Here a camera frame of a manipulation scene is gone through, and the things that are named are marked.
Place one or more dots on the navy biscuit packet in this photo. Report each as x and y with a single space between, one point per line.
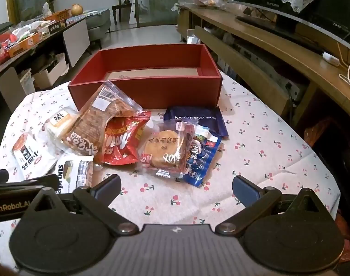
192 116

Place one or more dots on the white plastic bag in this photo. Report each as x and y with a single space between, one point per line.
25 28

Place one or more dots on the red cardboard box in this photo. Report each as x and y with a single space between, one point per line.
178 92

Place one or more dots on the yellow pomelo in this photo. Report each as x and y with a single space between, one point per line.
76 9

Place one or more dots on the red snack packet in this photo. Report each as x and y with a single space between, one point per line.
120 146

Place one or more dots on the blue snack packet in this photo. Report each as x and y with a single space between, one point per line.
201 161

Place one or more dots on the wooden television cabinet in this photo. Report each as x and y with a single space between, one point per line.
278 34

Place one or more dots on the red plastic bag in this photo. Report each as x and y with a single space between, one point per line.
316 132

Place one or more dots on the white power adapter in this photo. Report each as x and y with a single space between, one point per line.
331 58

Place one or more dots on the long side table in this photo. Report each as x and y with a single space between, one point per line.
77 40

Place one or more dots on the clear mooncake packet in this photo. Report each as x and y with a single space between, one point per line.
160 149

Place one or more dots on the open cardboard box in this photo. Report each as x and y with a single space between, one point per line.
49 76

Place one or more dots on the white foam board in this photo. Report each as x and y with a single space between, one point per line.
133 5

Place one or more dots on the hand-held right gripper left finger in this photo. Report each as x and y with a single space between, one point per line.
107 188

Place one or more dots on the pale bun packet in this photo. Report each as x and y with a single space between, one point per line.
58 125

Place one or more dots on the white electronic device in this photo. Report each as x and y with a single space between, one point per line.
267 66

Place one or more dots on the clear brown cake packet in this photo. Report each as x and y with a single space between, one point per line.
88 129

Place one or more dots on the black television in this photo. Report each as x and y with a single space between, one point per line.
330 14

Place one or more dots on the dark snack box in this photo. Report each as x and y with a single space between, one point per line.
57 26

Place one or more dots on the cherry print tablecloth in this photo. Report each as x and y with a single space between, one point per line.
264 155

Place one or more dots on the white orange bread packet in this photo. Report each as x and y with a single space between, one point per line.
28 155

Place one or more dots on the white wafer packet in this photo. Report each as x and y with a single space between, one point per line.
74 169

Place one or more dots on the orange basket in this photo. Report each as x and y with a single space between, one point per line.
58 15

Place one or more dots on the grey sofa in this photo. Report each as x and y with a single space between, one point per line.
98 23

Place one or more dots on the orange cardboard box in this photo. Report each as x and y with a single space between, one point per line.
25 44

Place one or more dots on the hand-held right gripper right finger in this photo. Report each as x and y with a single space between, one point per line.
244 191

